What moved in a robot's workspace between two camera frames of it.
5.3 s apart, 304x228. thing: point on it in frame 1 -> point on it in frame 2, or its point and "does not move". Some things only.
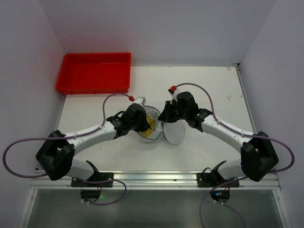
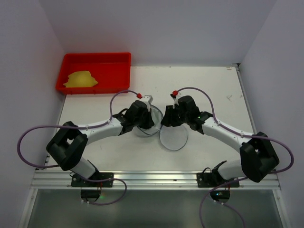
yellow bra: [147, 132] -> [82, 79]
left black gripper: [143, 122] does not move
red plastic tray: [94, 73] does not move
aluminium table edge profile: [237, 66] does not move
